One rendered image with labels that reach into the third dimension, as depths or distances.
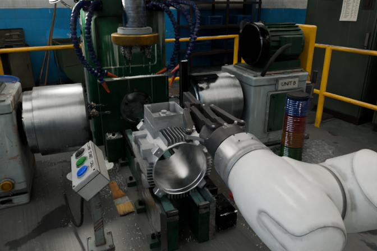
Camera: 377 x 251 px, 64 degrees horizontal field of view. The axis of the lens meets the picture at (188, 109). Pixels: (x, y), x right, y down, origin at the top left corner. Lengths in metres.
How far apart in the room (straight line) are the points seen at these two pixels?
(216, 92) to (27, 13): 5.32
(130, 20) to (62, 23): 5.19
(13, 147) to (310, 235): 0.93
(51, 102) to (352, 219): 0.91
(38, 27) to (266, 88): 5.38
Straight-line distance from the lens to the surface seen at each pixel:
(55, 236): 1.03
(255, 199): 0.41
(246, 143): 0.48
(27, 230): 1.08
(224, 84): 1.24
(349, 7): 4.25
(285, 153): 0.88
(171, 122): 0.86
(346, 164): 0.51
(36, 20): 6.27
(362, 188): 0.49
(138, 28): 1.15
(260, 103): 1.30
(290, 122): 0.84
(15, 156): 1.13
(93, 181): 0.75
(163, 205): 0.87
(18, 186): 1.17
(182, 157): 1.00
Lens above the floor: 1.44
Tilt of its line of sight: 19 degrees down
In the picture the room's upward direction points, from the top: straight up
